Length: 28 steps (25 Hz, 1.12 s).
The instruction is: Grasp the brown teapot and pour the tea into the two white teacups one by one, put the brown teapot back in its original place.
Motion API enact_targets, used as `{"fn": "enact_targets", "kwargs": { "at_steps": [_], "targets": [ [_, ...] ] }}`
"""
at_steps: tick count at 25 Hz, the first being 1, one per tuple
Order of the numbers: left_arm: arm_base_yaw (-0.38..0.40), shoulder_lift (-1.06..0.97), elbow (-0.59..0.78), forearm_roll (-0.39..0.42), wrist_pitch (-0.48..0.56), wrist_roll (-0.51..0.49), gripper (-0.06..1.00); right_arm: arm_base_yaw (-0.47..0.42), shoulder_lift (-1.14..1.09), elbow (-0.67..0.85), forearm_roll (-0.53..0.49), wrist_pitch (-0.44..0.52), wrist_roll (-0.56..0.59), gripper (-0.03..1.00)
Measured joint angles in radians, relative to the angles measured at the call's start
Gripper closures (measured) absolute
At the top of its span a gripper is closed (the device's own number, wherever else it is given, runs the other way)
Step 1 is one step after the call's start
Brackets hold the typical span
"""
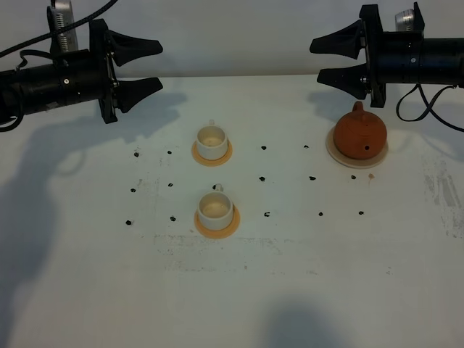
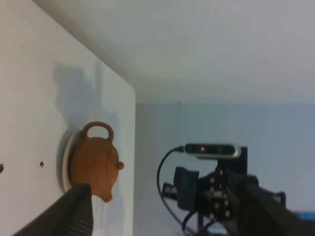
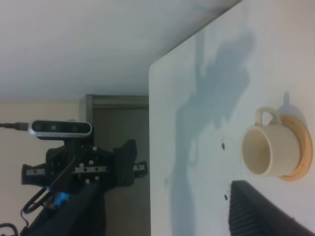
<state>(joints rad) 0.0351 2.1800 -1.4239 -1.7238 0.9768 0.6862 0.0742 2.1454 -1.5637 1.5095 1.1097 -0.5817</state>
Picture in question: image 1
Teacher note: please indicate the brown clay teapot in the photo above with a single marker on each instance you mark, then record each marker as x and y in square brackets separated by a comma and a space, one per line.
[360, 134]

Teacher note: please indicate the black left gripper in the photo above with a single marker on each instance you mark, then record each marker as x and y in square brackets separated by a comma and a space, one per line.
[87, 75]

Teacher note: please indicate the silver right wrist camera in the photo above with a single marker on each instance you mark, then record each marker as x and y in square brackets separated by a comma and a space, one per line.
[410, 20]

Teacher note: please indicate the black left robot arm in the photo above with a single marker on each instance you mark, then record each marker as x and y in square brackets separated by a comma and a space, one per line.
[32, 90]

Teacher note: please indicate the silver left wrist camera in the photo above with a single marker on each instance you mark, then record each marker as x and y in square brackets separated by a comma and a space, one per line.
[60, 15]

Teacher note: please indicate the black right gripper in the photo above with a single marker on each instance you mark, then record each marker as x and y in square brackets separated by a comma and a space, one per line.
[392, 57]

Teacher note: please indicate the orange cup coaster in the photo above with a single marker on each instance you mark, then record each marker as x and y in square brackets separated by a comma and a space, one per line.
[211, 162]
[220, 234]

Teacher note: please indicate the beige round teapot coaster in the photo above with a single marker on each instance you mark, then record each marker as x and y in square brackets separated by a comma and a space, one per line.
[350, 162]

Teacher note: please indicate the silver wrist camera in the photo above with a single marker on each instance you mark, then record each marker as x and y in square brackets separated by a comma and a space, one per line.
[410, 20]
[60, 15]

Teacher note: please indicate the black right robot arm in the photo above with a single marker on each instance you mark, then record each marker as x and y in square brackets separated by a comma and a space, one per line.
[441, 61]

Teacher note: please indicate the orange far cup coaster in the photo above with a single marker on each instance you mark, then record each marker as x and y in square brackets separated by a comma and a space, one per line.
[211, 162]

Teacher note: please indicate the white near teacup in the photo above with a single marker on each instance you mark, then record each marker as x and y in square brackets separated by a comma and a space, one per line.
[215, 209]

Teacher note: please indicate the white teacup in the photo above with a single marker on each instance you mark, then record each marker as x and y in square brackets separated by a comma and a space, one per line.
[211, 141]
[215, 209]

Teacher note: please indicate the white far teacup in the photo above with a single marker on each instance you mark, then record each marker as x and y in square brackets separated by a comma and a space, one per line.
[211, 141]

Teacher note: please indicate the orange near cup coaster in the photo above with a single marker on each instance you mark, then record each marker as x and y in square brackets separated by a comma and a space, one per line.
[220, 234]

